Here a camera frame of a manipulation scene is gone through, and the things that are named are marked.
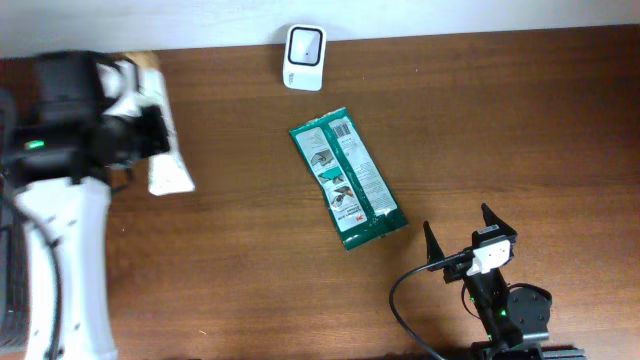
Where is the grey plastic mesh basket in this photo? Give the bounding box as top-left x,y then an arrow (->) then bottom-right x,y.
1,89 -> 29,355

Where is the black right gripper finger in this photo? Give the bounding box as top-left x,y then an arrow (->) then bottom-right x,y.
481,203 -> 518,240
423,221 -> 445,271

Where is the white tube with cork cap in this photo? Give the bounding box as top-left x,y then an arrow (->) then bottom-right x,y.
124,51 -> 195,196

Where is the green wipes packet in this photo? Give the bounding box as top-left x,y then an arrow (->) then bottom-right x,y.
289,107 -> 408,251

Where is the white barcode scanner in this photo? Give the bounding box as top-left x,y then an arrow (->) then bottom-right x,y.
282,24 -> 327,92

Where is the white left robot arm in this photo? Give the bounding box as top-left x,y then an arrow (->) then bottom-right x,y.
1,104 -> 170,359

